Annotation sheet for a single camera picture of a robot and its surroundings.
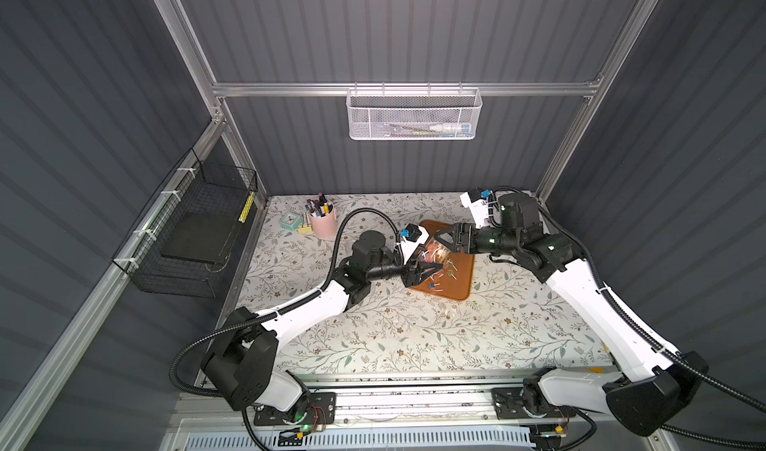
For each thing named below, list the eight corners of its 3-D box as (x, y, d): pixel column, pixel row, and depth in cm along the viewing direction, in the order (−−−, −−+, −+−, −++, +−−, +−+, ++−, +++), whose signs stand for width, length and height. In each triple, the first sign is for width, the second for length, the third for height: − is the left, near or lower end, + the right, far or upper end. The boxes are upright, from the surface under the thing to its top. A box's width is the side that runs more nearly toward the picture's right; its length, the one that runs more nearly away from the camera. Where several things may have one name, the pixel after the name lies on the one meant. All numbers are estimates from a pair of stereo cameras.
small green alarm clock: (280, 226, 114) (278, 222, 112) (289, 215, 118) (287, 210, 116) (294, 231, 113) (292, 227, 111) (303, 219, 116) (302, 215, 114)
